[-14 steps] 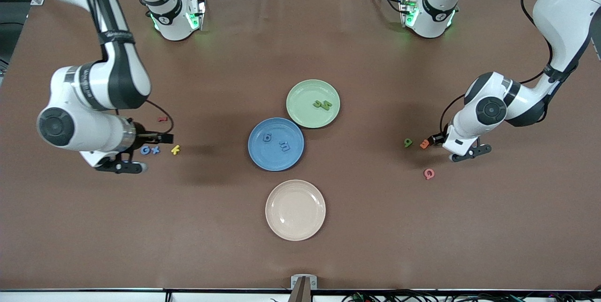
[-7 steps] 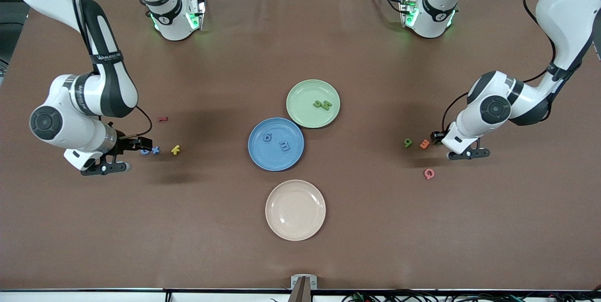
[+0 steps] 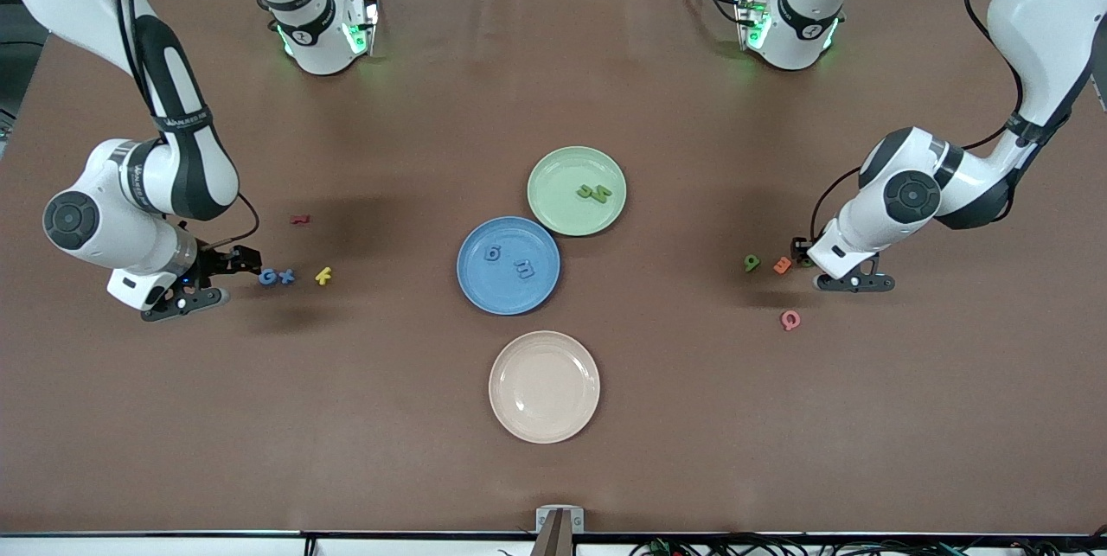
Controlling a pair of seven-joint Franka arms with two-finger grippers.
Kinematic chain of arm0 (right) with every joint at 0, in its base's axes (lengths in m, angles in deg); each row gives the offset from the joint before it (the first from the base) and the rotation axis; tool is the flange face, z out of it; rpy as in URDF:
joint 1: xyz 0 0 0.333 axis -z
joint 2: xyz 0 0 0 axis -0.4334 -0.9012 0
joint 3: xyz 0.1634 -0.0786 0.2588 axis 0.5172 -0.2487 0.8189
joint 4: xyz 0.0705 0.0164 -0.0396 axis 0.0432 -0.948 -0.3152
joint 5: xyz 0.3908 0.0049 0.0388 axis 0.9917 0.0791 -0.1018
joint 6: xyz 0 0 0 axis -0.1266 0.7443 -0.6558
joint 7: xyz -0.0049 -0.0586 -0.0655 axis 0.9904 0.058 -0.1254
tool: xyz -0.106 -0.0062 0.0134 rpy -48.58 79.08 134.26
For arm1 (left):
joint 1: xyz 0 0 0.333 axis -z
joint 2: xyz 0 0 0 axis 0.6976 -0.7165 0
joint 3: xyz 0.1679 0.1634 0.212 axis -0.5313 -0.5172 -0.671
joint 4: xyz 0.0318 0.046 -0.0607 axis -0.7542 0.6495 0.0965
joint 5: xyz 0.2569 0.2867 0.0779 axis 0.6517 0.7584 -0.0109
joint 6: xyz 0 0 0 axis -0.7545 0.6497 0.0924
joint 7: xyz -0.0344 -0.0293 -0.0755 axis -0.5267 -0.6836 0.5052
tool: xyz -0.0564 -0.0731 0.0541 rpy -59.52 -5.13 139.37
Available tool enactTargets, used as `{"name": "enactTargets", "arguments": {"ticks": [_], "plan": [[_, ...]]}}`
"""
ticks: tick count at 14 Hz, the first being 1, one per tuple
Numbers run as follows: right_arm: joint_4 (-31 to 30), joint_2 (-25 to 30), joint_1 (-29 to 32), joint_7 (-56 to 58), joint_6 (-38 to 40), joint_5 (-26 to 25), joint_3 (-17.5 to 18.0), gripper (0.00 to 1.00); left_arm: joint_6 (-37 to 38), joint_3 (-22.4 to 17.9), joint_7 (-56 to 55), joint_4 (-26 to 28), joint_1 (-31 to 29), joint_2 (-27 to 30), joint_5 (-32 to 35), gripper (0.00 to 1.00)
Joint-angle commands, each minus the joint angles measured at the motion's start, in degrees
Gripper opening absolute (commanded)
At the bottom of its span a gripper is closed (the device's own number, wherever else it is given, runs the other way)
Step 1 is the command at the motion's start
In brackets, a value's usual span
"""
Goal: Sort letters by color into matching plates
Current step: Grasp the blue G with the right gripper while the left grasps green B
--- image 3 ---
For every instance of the orange foam letter E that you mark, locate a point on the orange foam letter E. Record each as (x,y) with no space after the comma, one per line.
(782,265)

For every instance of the brown table cloth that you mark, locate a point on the brown table cloth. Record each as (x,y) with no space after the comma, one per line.
(553,469)

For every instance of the brown camera post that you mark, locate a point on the brown camera post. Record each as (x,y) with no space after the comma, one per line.
(555,540)

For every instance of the green foam number nine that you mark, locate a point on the green foam number nine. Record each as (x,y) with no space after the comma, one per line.
(751,263)

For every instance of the blue foam letter X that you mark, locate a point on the blue foam letter X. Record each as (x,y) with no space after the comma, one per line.
(286,277)

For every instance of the green plate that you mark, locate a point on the green plate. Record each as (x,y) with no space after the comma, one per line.
(558,201)

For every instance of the grey metal bracket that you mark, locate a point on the grey metal bracket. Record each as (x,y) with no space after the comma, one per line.
(543,520)

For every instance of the blue plate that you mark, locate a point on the blue plate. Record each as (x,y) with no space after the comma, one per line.
(502,288)

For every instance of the beige plate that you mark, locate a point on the beige plate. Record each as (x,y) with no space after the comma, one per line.
(544,386)

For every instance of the blue foam number six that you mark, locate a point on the blue foam number six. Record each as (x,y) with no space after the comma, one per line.
(493,254)

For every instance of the blue foam letter E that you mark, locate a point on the blue foam letter E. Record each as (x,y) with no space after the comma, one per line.
(525,269)

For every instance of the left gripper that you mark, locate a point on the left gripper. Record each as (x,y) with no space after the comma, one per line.
(803,249)

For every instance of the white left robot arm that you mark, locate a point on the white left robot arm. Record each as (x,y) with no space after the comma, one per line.
(1046,11)

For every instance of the green foam letter N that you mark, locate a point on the green foam letter N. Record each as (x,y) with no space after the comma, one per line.
(602,194)

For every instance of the yellow foam letter K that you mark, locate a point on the yellow foam letter K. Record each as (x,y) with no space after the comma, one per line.
(323,276)

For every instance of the pink foam letter Q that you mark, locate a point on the pink foam letter Q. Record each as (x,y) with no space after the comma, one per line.
(790,320)

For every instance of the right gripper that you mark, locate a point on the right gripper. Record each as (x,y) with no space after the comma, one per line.
(214,263)

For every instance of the blue foam letter G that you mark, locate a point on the blue foam letter G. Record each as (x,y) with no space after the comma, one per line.
(267,278)

